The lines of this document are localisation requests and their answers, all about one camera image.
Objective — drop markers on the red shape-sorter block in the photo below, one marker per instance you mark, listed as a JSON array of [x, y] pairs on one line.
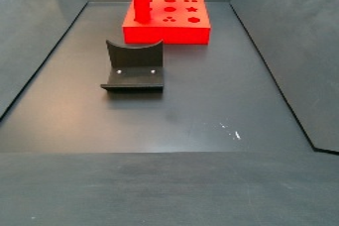
[[179, 22]]

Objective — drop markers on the black curved holder bracket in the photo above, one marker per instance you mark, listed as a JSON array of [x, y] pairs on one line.
[[136, 67]]

